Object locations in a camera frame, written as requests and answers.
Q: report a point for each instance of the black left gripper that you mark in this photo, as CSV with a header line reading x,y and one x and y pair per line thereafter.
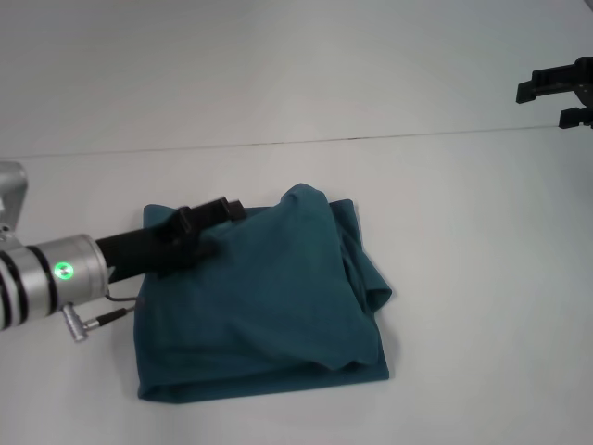
x,y
148,248

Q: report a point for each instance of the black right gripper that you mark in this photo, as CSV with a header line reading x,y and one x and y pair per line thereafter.
x,y
584,83

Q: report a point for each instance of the blue t-shirt with pink print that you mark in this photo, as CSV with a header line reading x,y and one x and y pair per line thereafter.
x,y
278,287

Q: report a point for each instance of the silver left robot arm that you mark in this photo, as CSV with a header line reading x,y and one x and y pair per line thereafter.
x,y
51,278

